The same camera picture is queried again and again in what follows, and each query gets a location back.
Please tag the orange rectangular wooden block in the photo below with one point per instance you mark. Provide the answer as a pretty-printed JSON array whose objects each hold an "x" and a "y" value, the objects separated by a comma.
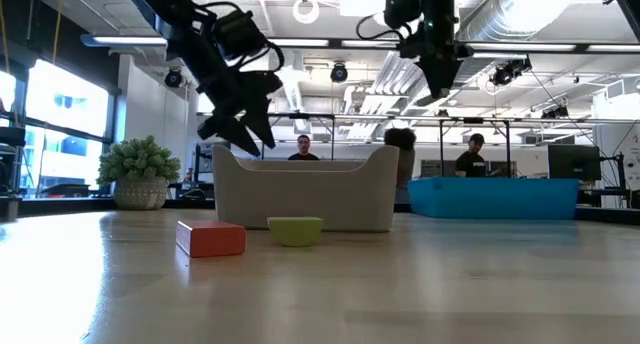
[{"x": 210, "y": 239}]

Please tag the green bowl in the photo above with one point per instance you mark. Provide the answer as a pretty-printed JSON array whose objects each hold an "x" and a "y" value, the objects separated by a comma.
[{"x": 295, "y": 231}]

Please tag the black metal frame stand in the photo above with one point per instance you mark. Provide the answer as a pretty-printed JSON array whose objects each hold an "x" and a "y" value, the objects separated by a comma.
[
  {"x": 297, "y": 115},
  {"x": 472, "y": 120}
]

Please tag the silver ventilation duct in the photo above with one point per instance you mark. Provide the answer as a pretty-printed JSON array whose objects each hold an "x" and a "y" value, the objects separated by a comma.
[{"x": 500, "y": 14}]

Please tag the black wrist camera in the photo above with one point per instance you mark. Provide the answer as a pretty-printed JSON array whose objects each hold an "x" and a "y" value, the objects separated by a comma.
[
  {"x": 240, "y": 34},
  {"x": 402, "y": 6}
]

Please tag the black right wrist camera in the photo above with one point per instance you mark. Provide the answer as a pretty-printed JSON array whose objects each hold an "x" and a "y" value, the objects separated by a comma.
[{"x": 402, "y": 6}]

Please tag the black aluminium table frame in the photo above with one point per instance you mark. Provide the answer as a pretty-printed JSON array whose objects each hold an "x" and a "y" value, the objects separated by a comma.
[{"x": 200, "y": 203}]

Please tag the grey plastic bin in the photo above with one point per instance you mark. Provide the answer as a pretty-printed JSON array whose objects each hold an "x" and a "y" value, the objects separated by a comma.
[{"x": 310, "y": 194}]

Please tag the blue plastic bin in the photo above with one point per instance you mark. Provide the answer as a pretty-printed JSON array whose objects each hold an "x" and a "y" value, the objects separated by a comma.
[{"x": 492, "y": 199}]

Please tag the white ceiling light strip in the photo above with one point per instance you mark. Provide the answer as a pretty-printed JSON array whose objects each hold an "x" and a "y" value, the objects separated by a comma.
[
  {"x": 305, "y": 42},
  {"x": 370, "y": 43},
  {"x": 130, "y": 40},
  {"x": 525, "y": 47},
  {"x": 615, "y": 48}
]

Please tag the black ceiling spotlight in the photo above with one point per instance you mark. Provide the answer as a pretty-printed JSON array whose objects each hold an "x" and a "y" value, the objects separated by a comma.
[{"x": 173, "y": 78}]

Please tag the black round ceiling camera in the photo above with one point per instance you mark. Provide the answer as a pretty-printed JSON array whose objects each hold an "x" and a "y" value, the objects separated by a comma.
[{"x": 339, "y": 73}]

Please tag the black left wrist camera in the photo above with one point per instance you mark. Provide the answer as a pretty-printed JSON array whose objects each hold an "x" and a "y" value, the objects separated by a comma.
[{"x": 240, "y": 34}]

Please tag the person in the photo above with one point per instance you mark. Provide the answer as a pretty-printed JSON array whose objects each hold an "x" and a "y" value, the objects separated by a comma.
[
  {"x": 470, "y": 164},
  {"x": 303, "y": 155},
  {"x": 402, "y": 136}
]

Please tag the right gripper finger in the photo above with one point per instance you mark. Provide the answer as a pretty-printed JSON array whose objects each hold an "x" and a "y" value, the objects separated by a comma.
[
  {"x": 450, "y": 74},
  {"x": 436, "y": 76}
]

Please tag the green plant in white pot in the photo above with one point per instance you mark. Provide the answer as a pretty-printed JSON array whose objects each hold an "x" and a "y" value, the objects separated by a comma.
[{"x": 138, "y": 169}]

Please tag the black track spotlight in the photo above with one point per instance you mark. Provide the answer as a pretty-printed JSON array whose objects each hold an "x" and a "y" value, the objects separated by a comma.
[{"x": 507, "y": 74}]

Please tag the white printed poster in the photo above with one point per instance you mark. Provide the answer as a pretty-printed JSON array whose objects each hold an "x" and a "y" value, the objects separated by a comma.
[{"x": 634, "y": 169}]

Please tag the large office window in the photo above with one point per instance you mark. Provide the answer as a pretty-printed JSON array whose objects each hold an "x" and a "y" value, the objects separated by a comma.
[{"x": 65, "y": 134}]

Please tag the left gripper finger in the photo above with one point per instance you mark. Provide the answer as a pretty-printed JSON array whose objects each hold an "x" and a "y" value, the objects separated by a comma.
[
  {"x": 230, "y": 130},
  {"x": 265, "y": 119}
]

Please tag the black equipment stand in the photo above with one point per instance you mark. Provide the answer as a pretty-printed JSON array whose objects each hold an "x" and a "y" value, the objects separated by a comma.
[{"x": 621, "y": 174}]

